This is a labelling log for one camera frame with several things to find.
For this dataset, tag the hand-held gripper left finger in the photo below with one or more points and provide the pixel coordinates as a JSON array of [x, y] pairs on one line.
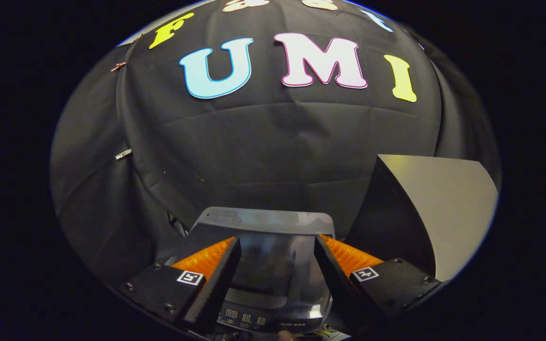
[[213, 293]]

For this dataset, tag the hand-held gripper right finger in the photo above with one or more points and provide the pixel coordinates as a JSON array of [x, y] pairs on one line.
[[339, 293]]

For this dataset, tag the dark grey washing machine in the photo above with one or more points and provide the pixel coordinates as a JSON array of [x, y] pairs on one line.
[[263, 322]]

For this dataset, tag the black backdrop cloth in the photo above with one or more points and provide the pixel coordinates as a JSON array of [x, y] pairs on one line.
[[263, 142]]

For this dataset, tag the silver clip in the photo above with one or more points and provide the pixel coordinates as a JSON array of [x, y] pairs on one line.
[[122, 154]]

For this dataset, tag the copper clip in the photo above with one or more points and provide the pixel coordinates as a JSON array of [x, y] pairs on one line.
[[118, 66]]

